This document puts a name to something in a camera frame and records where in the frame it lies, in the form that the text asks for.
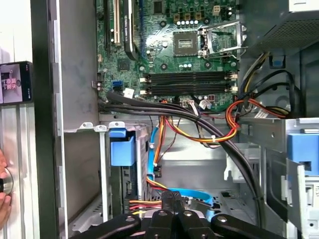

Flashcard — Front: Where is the black RAM slot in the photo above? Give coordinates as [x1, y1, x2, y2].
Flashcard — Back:
[140, 83, 238, 97]
[141, 71, 238, 85]

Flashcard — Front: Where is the blue drive latch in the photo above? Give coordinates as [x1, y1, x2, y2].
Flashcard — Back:
[286, 133, 319, 173]

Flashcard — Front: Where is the black graphics card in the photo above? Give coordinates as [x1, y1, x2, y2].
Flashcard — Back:
[123, 0, 141, 61]

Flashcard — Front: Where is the orange wire bundle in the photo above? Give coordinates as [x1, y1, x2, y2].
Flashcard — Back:
[153, 98, 294, 172]

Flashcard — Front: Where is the hard disk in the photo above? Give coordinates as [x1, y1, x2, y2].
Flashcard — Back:
[108, 128, 143, 217]

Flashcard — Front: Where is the grey power supply unit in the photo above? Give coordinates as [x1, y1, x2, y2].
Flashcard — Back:
[240, 0, 319, 59]

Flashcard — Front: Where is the metal socket cover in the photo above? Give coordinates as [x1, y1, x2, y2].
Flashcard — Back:
[198, 21, 247, 60]

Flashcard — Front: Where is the white expansion slot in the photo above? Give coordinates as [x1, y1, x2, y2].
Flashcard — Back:
[113, 0, 121, 47]

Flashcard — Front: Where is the black object with white logo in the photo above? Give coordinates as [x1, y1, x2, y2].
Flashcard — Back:
[0, 61, 34, 105]

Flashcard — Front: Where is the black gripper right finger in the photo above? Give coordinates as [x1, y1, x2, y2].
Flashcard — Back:
[174, 191, 285, 239]

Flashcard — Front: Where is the person hand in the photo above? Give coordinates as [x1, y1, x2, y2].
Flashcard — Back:
[0, 148, 12, 229]

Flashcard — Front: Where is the blue data wire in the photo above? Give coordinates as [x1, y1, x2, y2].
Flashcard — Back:
[146, 125, 217, 217]

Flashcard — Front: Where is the black cable bundle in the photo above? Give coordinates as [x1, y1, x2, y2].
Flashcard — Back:
[98, 69, 304, 239]

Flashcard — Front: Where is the black expansion slot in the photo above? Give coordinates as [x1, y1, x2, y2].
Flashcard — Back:
[104, 0, 112, 53]

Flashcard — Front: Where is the metal disk bay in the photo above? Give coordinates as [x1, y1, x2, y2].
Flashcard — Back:
[63, 121, 150, 239]

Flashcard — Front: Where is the small round black tool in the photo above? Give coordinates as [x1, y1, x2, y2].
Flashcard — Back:
[0, 168, 13, 194]

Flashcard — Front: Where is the red yellow power wire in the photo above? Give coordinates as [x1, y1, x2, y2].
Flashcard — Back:
[128, 174, 175, 216]

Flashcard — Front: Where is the metal locking lever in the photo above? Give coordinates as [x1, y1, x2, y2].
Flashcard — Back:
[201, 47, 249, 61]

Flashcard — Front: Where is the green motherboard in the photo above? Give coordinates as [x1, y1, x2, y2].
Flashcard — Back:
[96, 0, 241, 114]

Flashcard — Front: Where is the CPU socket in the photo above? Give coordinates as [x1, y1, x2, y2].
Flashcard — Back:
[173, 31, 199, 57]

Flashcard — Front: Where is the black PC case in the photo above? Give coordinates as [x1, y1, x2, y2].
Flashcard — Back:
[29, 0, 319, 239]

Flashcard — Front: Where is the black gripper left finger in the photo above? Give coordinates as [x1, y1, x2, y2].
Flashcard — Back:
[72, 190, 175, 239]

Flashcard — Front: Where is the metal optical drive cage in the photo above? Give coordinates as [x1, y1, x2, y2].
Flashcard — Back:
[239, 117, 319, 239]

